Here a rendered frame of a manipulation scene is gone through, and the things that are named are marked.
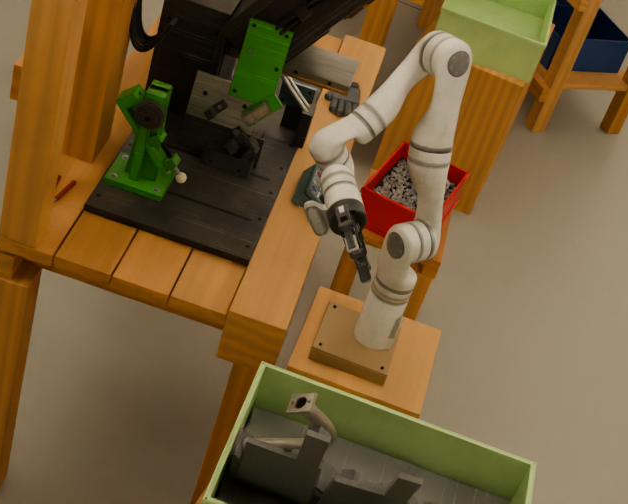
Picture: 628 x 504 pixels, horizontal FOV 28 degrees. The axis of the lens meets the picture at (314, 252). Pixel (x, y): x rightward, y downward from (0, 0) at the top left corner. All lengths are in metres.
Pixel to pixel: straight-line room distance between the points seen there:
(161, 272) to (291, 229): 0.39
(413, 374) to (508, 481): 0.37
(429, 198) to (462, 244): 2.23
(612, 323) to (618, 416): 0.52
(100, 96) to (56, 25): 0.54
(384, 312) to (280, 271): 0.31
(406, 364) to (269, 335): 0.34
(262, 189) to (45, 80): 0.80
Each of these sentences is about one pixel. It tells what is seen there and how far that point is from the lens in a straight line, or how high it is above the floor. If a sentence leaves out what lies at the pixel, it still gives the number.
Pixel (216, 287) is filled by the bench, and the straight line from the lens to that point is 2.94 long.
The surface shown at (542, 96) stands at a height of 0.20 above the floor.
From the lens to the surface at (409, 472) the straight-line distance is 2.31.
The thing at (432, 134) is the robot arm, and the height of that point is 1.43.
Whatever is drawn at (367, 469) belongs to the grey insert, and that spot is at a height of 0.85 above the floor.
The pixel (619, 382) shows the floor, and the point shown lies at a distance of 4.65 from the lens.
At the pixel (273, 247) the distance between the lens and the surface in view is 3.07.
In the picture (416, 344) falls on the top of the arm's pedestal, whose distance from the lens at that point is 3.02.
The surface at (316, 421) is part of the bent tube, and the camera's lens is 2.30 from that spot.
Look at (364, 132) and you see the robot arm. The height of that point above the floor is 1.44.
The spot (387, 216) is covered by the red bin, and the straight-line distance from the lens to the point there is 3.37.
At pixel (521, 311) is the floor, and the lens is 4.74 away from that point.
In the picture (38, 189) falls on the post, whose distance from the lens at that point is 2.83.
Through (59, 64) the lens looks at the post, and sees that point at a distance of 2.65.
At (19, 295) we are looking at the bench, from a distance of 3.04.
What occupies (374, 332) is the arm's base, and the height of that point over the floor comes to 0.93.
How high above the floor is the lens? 2.74
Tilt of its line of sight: 36 degrees down
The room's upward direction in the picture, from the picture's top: 19 degrees clockwise
